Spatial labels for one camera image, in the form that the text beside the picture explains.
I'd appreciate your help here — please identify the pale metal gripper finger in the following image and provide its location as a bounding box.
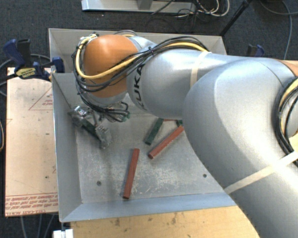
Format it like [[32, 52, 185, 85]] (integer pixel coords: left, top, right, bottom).
[[68, 106, 91, 127], [95, 125, 113, 150]]

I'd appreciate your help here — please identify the red-brown flat block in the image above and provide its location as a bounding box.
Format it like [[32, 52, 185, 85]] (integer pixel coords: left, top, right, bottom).
[[123, 148, 141, 200], [148, 125, 185, 160]]

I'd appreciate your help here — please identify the brown cardboard board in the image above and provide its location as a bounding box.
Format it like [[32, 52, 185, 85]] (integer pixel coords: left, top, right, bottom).
[[4, 67, 59, 217]]

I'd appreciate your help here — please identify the grey metal bin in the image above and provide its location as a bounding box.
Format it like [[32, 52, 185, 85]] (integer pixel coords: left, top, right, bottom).
[[48, 28, 237, 223]]

